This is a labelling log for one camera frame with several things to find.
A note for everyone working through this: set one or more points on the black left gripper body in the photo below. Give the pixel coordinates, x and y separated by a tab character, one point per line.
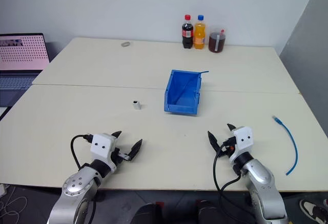
116	156

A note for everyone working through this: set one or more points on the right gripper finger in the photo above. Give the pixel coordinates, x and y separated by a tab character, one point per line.
213	142
232	127

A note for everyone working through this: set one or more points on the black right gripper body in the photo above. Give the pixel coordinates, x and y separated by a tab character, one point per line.
226	148

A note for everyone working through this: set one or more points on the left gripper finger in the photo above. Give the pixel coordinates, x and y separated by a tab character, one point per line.
135	150
117	134

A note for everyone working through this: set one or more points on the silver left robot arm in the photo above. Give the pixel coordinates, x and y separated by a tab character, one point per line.
77	183

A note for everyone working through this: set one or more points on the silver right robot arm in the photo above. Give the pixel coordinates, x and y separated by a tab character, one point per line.
261	180

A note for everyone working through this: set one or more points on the small grey connector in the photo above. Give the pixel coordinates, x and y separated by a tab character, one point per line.
137	105

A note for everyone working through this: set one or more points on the blue plastic storage bin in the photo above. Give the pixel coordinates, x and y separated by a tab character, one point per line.
179	106

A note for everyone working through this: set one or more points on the thin blue strip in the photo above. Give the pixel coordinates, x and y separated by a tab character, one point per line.
203	72

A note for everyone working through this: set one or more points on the dark rounded shape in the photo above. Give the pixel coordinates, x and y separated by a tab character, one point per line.
212	213
148	215

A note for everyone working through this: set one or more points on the white straw red tip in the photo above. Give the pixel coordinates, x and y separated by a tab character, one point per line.
218	43

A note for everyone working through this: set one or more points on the clear jar of dark liquid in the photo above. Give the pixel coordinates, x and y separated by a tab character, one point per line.
212	43

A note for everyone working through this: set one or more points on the orange soda bottle blue cap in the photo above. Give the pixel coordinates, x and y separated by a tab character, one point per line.
200	34

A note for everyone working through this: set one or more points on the cola bottle red cap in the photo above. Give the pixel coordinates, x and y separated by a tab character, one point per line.
187	33

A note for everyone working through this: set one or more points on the black and white shoe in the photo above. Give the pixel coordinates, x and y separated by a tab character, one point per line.
314	210

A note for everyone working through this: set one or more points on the open laptop computer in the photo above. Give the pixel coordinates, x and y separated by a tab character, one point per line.
20	52

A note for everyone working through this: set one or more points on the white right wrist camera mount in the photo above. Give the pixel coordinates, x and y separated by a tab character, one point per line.
243	138

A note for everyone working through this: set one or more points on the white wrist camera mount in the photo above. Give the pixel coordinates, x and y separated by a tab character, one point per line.
102	144
243	138

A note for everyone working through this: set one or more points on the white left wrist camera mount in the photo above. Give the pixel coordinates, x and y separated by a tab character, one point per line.
102	144

